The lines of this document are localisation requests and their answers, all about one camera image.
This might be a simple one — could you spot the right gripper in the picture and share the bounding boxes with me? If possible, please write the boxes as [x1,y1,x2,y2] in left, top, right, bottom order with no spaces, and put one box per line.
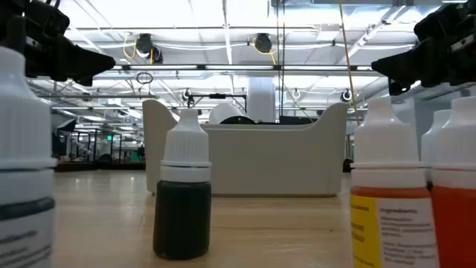
[371,1,476,97]

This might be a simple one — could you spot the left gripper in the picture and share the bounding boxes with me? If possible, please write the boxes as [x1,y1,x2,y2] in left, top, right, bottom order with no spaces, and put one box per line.
[0,0,116,87]

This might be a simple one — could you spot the small yellow food coloring bottle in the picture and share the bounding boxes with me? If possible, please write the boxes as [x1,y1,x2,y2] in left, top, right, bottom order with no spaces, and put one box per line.
[349,97,440,268]

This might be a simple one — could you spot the small dark food coloring bottle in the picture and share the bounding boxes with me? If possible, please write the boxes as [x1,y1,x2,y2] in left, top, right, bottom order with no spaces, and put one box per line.
[0,46,57,268]

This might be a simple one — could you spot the small orange food coloring bottle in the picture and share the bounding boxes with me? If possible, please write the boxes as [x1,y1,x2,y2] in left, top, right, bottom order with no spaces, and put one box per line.
[430,95,476,268]

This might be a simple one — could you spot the small blue food coloring bottle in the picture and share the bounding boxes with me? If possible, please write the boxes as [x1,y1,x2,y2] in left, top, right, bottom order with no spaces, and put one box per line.
[152,108,213,261]

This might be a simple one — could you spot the distant black workcell frames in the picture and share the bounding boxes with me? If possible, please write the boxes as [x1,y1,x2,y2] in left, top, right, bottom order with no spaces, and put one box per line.
[51,128,146,163]

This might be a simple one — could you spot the ceiling light strip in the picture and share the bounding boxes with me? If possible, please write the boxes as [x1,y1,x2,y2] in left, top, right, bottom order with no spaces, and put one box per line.
[111,63,373,71]

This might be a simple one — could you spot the grey plastic bin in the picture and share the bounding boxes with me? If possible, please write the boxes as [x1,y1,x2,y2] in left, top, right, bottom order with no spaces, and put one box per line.
[142,99,350,197]

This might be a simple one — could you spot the yellow hanging cable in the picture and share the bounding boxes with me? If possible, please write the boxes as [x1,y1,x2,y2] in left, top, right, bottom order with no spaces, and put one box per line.
[337,0,361,127]

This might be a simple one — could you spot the black cable loop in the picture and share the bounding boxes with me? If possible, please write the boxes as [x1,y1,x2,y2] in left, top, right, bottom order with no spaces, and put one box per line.
[135,71,154,86]

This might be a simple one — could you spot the black ceiling cable reel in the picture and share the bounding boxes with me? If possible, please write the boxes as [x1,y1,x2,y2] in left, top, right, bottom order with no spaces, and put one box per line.
[252,32,278,64]
[134,32,164,65]

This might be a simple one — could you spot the thin black cable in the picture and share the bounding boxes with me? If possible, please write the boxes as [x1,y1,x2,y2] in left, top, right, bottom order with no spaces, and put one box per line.
[283,0,287,117]

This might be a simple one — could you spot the black hanging cable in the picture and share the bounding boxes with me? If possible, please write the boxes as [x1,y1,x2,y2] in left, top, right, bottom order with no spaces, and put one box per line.
[275,0,281,122]

